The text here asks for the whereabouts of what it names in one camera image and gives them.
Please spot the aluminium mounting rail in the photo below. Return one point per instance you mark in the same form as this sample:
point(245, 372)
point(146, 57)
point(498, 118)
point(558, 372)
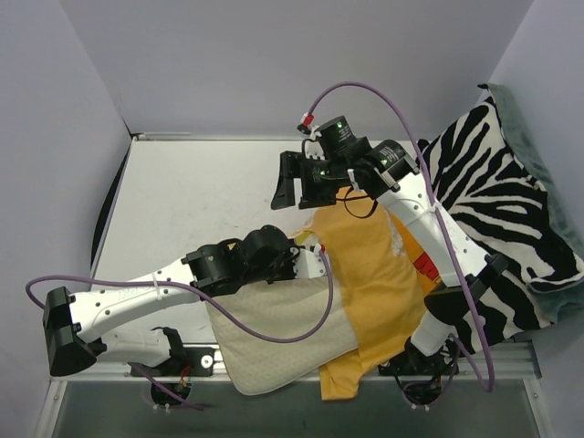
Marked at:
point(511, 361)

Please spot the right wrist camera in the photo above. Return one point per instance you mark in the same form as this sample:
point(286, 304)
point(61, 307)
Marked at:
point(335, 137)

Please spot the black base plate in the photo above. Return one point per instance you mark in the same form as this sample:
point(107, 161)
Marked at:
point(414, 364)
point(195, 360)

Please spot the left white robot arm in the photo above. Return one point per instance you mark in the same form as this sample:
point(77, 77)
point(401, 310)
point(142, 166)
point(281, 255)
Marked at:
point(84, 327)

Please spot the grey-green towel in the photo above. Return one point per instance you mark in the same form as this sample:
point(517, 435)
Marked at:
point(543, 173)

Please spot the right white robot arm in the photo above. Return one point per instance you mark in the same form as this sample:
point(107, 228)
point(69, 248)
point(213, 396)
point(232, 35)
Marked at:
point(389, 175)

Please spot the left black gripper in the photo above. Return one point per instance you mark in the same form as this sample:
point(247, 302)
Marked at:
point(283, 265)

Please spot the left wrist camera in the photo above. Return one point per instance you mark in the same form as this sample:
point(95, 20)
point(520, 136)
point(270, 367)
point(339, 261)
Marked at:
point(308, 265)

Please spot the zebra print cushion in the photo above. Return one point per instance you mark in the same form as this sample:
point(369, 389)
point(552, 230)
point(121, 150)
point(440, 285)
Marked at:
point(506, 209)

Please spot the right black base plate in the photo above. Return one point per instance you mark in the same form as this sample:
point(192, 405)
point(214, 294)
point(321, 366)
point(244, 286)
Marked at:
point(414, 364)

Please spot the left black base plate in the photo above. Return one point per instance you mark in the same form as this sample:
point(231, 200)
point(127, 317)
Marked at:
point(195, 360)

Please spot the orange pillowcase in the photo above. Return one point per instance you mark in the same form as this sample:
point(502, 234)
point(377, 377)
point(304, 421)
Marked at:
point(384, 275)

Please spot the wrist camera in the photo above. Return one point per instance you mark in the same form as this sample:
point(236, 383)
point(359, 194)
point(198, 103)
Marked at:
point(308, 265)
point(335, 137)

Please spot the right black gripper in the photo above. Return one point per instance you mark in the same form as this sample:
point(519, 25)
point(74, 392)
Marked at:
point(301, 181)

